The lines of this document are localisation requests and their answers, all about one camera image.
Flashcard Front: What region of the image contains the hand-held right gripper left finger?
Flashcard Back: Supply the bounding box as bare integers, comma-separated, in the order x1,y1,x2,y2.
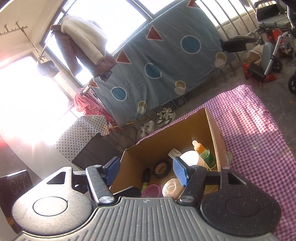
47,157,120,205

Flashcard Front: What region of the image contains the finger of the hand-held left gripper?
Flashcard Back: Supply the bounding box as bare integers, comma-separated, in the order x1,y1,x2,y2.
118,186,142,199

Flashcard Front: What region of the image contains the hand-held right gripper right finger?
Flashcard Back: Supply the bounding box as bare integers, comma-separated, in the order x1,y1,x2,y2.
173,157,251,205

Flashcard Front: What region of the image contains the white pill bottle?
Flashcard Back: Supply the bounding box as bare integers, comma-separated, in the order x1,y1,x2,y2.
179,150,210,172

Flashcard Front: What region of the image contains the dark jar with gold lid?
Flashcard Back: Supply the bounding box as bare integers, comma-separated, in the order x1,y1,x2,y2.
162,177,185,200

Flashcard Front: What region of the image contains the pink plastic bowl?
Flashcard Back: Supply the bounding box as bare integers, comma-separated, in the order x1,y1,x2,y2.
141,184,163,198

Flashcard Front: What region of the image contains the round black tin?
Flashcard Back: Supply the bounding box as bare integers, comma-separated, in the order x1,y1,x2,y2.
153,160,172,179

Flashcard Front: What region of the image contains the green glass dropper bottle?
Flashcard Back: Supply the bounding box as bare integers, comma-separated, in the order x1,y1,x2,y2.
192,140,217,169

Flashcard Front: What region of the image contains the brown cardboard box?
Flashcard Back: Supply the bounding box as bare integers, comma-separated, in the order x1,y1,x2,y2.
110,108,233,200

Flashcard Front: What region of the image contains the white star printed cloth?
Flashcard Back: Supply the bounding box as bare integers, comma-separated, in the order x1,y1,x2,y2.
54,115,111,163

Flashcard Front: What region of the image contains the pink clothing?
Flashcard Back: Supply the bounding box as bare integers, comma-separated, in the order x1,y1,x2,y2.
73,88,116,127

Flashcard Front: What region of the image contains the purple checkered tablecloth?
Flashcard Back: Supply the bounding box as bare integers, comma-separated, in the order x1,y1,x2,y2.
137,85,296,241

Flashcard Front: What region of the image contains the blue printed bed sheet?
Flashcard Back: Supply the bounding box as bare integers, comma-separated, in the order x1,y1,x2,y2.
89,0,228,127

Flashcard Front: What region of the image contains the black hanging bag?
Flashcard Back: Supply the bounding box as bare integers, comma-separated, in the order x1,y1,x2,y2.
36,60,59,78

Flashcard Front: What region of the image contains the red plastic bag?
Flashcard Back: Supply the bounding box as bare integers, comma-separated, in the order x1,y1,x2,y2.
243,64,277,81

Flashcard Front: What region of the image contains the beige woven bag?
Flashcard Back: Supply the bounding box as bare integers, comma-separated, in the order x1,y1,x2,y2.
242,45,264,65

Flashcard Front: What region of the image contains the black padded cushion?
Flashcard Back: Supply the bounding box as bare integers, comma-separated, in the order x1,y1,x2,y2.
220,36,257,53

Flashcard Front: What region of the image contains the white fleece jacket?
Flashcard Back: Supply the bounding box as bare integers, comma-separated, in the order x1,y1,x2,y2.
60,15,104,65

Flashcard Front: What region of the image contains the folding wheelchair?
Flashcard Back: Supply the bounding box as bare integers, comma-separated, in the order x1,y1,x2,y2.
248,0,296,95

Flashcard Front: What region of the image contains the metal wall hook rack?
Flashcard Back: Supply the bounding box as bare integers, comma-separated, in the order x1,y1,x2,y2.
0,21,28,36

